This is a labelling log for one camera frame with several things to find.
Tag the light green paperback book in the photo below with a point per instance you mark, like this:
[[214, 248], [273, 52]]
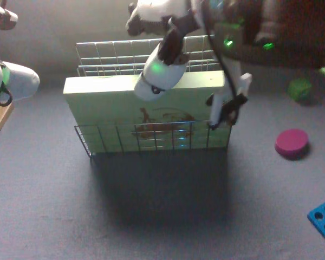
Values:
[[103, 108]]

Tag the blue block with holes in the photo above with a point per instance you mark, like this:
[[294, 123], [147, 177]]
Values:
[[323, 222]]

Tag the magenta round disc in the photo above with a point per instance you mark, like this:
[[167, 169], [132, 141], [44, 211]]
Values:
[[291, 142]]

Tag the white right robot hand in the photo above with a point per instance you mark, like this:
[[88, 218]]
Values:
[[162, 75]]

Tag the green toy block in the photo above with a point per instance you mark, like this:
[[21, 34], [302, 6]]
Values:
[[299, 89]]

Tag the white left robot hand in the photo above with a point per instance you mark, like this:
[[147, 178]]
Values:
[[21, 81]]

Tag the dark cabinet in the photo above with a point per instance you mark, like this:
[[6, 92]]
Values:
[[308, 27]]

